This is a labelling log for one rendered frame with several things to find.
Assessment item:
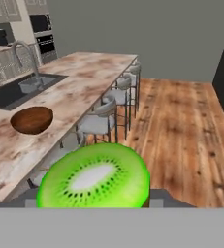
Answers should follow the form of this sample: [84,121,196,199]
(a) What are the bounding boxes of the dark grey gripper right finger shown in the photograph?
[148,188,197,209]

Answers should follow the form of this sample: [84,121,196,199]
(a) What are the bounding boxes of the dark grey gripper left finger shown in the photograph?
[0,188,42,209]

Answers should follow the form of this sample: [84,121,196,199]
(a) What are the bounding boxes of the green kiwi half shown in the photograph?
[35,142,151,209]

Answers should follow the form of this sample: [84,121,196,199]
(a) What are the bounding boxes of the brown wooden bowl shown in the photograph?
[10,106,54,136]

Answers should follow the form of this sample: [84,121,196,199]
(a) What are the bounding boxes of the grey padded bar stool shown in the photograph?
[102,74,133,140]
[122,61,143,119]
[26,130,86,189]
[76,95,119,145]

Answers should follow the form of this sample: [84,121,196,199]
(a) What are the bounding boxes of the dark sink basin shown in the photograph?
[0,72,69,111]

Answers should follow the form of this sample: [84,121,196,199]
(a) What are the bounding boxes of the grey base cupboards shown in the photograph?
[0,43,42,89]

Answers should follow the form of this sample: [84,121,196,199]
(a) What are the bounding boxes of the silver curved tap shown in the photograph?
[11,40,44,85]

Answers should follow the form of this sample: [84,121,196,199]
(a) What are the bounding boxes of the black built-in oven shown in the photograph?
[35,32,59,64]

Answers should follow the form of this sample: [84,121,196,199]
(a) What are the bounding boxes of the black coffee machine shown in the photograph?
[0,28,10,47]

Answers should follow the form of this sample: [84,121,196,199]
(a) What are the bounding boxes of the black built-in microwave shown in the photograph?
[28,13,53,35]

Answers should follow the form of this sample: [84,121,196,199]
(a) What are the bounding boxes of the grey wall cupboards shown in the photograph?
[0,0,48,25]

